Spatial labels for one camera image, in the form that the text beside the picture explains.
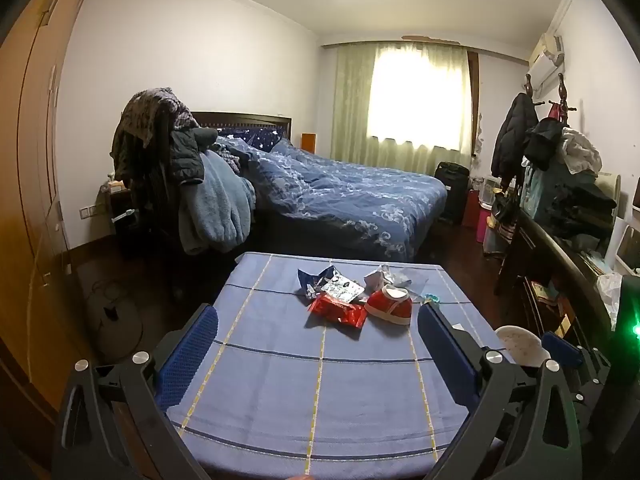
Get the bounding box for clear storage box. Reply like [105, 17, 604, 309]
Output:
[482, 225, 511, 257]

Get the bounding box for black handbag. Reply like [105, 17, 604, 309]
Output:
[492, 192, 523, 227]

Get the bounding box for white printed wrapper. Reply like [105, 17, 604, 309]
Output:
[320, 277, 364, 306]

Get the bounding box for white framed panel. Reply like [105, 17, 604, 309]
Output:
[615, 225, 640, 277]

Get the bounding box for silver grey wrapper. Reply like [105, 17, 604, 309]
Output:
[382, 264, 417, 287]

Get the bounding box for grey patterned garment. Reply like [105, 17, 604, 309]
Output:
[112, 88, 198, 181]

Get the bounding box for dark wooden bed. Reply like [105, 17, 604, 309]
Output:
[190, 111, 448, 266]

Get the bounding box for pink bin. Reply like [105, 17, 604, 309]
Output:
[477, 207, 496, 246]

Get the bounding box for teal bag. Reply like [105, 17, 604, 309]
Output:
[520, 157, 596, 226]

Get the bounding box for white plastic bag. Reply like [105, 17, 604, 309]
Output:
[595, 272, 623, 321]

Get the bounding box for red bag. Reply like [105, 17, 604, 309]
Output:
[462, 189, 483, 228]

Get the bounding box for pale green curtain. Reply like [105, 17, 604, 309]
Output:
[330, 42, 481, 173]

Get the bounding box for blue floral duvet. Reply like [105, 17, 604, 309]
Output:
[215, 137, 448, 263]

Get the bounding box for white plastic stool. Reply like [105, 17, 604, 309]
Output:
[494, 325, 551, 367]

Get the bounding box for dark puffer jacket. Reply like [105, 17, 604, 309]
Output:
[170, 127, 218, 186]

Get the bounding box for wooden coat rack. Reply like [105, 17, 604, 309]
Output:
[522, 72, 573, 126]

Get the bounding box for orange wooden wardrobe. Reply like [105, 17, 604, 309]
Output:
[0, 0, 108, 411]

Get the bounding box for plaid garment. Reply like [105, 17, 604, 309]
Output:
[212, 142, 251, 171]

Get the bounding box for white garment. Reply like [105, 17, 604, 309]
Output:
[560, 127, 603, 176]

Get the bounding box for dark blue wrapper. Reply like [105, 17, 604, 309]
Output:
[297, 266, 337, 297]

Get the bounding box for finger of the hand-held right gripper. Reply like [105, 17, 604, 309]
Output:
[541, 332, 608, 406]

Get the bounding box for cream rounded panel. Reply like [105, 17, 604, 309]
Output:
[595, 172, 622, 221]

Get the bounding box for colourful books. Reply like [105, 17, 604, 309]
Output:
[530, 280, 571, 311]

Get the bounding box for white air conditioner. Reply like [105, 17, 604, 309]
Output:
[527, 34, 566, 96]

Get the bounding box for blue checked tablecloth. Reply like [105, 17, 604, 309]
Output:
[165, 252, 516, 478]

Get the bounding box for dark nightstand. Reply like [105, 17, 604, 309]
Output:
[100, 180, 146, 258]

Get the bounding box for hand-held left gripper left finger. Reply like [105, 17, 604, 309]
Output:
[52, 304, 219, 480]

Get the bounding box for red baby shoe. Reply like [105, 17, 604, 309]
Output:
[363, 284, 414, 324]

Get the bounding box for red wrapper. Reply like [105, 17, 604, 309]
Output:
[306, 294, 369, 329]

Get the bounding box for star print pillow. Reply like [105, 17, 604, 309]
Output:
[217, 126, 289, 153]

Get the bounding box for pile of dark clothes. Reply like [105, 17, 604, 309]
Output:
[560, 180, 618, 256]

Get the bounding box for short black jacket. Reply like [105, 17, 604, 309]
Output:
[525, 117, 564, 171]

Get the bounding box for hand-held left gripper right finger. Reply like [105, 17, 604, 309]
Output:
[417, 304, 583, 480]

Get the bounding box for black suitcase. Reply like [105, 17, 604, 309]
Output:
[434, 161, 471, 226]

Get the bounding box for dark wooden dresser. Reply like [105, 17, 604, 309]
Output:
[495, 205, 621, 361]

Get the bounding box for long black coat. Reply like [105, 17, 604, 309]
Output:
[491, 92, 540, 181]

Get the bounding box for black floor cables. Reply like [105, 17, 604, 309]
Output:
[82, 280, 143, 356]

